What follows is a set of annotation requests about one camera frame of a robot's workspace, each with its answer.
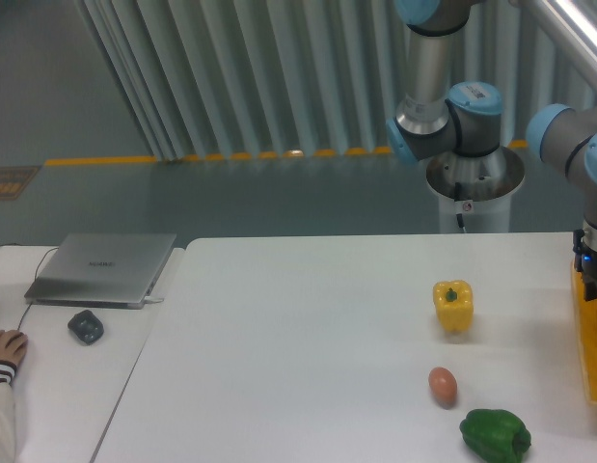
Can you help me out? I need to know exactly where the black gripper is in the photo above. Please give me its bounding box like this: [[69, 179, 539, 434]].
[[573, 229, 597, 301]]

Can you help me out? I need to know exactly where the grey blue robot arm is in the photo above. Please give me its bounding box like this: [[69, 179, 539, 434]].
[[386, 1, 597, 301]]

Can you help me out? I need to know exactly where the striped sleeve forearm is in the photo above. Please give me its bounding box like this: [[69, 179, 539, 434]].
[[0, 362, 16, 462]]

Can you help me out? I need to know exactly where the yellow plastic basket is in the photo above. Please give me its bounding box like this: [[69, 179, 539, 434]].
[[571, 265, 597, 407]]

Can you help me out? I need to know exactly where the person's hand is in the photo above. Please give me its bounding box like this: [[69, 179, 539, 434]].
[[0, 330, 28, 371]]

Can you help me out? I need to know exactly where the yellow bell pepper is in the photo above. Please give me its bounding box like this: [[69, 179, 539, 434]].
[[433, 280, 474, 333]]

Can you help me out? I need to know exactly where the brown egg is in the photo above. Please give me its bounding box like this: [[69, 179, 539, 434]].
[[428, 367, 457, 403]]

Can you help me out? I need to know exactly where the green bell pepper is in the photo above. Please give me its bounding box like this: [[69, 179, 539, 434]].
[[459, 409, 531, 462]]

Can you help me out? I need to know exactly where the white folding curtain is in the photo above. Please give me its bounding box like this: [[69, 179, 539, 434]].
[[79, 1, 597, 161]]

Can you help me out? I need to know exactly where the silver closed laptop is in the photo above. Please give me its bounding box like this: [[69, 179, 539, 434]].
[[25, 233, 176, 309]]

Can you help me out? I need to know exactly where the black small device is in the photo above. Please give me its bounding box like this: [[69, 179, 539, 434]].
[[68, 310, 104, 345]]

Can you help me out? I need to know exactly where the grey laptop cable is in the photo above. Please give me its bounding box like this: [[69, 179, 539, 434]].
[[0, 243, 61, 337]]

